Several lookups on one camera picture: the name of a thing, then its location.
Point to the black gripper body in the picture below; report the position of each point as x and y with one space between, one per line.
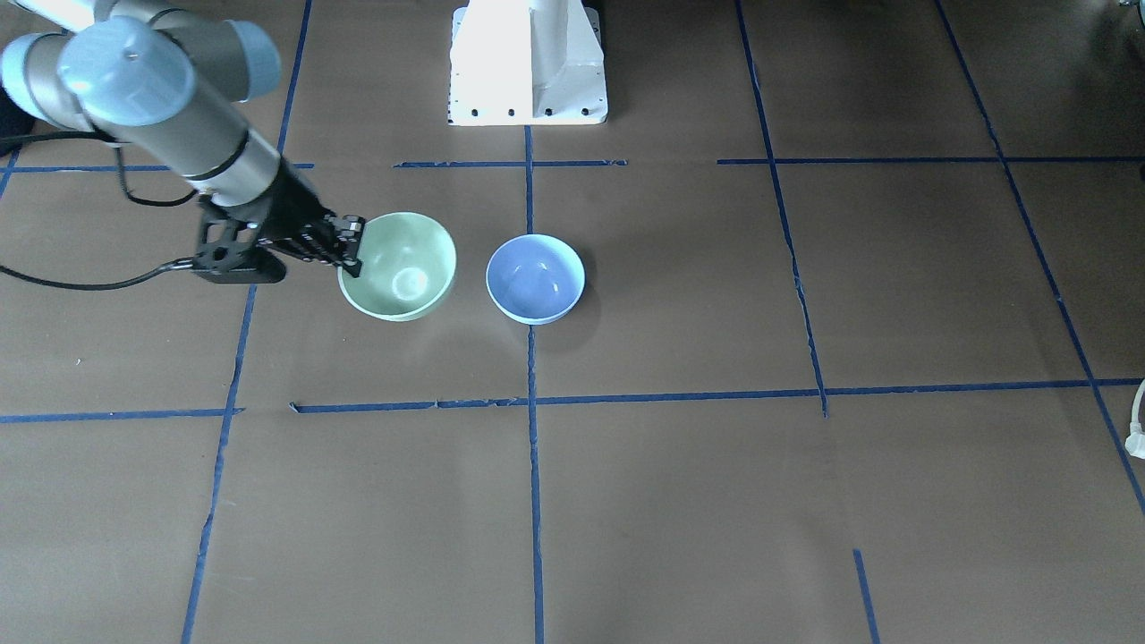
293 207

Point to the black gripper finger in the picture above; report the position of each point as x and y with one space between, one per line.
337 251
343 229

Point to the green bowl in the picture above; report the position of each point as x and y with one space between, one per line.
407 268

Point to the blue bowl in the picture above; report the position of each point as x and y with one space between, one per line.
535 279

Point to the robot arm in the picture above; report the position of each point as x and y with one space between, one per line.
150 74

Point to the brown paper table cover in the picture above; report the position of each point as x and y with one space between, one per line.
716 501

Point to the blue tape grid lines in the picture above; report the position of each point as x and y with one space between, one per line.
531 402

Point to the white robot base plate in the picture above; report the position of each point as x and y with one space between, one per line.
527 63

